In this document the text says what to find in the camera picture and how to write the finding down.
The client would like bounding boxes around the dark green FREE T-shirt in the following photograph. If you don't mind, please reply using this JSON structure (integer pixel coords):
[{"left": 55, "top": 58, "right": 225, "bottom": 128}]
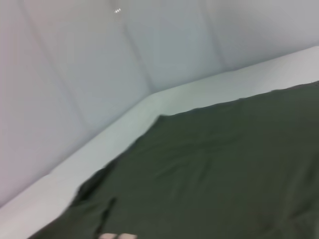
[{"left": 27, "top": 81, "right": 319, "bottom": 239}]

